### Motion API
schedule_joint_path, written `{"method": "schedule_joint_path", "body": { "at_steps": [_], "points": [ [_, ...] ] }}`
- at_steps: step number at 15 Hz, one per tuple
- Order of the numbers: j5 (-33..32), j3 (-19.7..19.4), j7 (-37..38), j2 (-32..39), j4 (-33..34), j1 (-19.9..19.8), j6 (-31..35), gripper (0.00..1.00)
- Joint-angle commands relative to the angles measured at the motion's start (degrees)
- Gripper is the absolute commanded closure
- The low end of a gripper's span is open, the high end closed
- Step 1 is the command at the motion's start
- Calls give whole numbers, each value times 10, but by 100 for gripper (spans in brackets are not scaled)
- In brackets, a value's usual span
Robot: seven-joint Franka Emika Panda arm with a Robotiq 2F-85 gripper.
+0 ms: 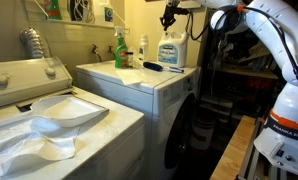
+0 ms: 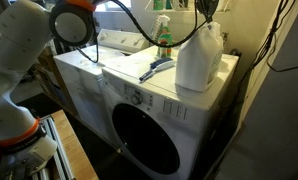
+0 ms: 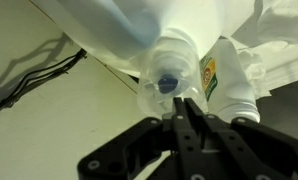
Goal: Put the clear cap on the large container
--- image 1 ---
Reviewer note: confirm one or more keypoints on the crumpled clear plastic wrap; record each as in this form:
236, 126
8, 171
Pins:
134, 59

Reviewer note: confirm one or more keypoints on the white detergent box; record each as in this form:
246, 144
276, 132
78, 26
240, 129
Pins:
104, 12

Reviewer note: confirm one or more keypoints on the large white detergent jug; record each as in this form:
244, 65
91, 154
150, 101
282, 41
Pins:
172, 51

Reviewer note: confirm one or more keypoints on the white front-load washing machine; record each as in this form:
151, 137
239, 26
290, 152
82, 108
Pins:
162, 110

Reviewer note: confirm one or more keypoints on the black brush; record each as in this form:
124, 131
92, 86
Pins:
154, 66

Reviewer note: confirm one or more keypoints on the green spray bottle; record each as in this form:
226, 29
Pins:
121, 53

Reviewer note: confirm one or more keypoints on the red and white bucket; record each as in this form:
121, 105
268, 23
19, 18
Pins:
202, 133

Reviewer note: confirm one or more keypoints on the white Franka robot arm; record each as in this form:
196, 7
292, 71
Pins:
289, 110

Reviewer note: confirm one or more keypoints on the small white plastic bottle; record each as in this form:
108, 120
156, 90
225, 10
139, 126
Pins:
143, 48

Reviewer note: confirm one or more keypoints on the metal wall faucet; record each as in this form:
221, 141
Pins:
96, 51
111, 51

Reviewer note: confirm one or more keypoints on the white top-load dryer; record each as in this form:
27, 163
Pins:
99, 133

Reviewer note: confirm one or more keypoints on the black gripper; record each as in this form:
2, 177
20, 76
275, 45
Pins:
177, 10

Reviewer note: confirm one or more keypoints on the white crumpled cloth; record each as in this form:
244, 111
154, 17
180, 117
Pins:
32, 140

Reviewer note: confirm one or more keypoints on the white paper sheet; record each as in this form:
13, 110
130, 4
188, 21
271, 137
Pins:
132, 76

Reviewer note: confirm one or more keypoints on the cluttered storage shelf unit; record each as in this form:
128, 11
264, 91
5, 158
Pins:
245, 86

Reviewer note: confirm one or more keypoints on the green bottle on shelf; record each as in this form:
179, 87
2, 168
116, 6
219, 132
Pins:
53, 8

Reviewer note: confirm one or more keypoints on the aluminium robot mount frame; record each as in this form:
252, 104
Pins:
252, 166

